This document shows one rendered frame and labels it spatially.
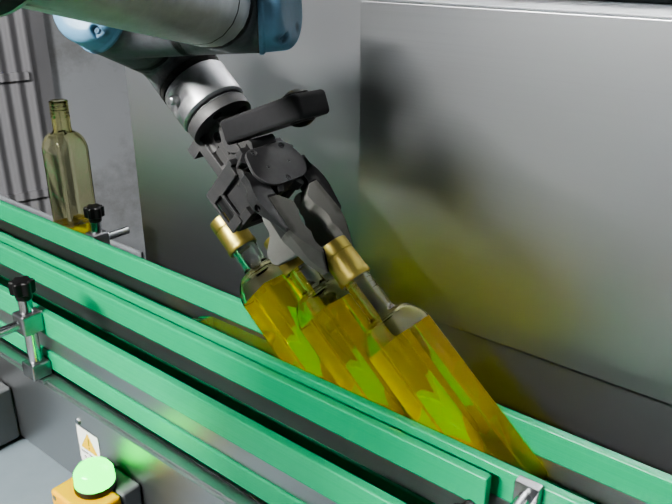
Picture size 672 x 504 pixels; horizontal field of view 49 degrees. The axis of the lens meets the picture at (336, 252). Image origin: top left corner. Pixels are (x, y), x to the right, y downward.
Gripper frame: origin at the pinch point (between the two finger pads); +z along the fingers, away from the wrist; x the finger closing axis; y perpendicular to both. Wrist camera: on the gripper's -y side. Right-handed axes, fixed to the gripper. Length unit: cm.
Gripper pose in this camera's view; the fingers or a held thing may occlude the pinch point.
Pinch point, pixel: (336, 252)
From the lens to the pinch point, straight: 73.8
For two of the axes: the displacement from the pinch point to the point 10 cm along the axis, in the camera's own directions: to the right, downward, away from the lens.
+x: -6.3, 3.0, -7.1
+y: -5.1, 5.3, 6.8
